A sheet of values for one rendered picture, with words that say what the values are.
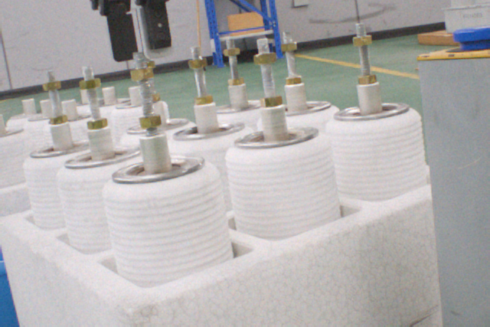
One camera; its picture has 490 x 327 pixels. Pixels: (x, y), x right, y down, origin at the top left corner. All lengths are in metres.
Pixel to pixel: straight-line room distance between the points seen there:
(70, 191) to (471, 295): 0.35
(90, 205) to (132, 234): 0.11
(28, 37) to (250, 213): 6.45
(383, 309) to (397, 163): 0.14
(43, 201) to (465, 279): 0.43
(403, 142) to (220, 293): 0.24
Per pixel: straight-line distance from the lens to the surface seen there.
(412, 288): 0.63
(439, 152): 0.52
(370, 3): 7.13
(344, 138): 0.64
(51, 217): 0.73
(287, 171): 0.56
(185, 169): 0.51
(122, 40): 0.56
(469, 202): 0.51
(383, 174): 0.64
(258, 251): 0.53
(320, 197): 0.58
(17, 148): 1.02
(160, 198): 0.50
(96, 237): 0.62
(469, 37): 0.50
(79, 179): 0.61
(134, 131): 0.78
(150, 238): 0.51
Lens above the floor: 0.36
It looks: 10 degrees down
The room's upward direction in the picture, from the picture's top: 9 degrees counter-clockwise
